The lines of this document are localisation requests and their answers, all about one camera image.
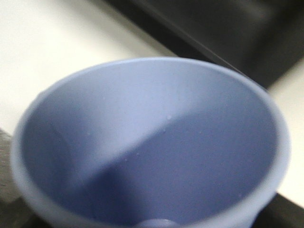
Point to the black glass gas stove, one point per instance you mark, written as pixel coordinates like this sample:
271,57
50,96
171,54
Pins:
261,39

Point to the light blue ribbed cup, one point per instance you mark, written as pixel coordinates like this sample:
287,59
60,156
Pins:
159,141

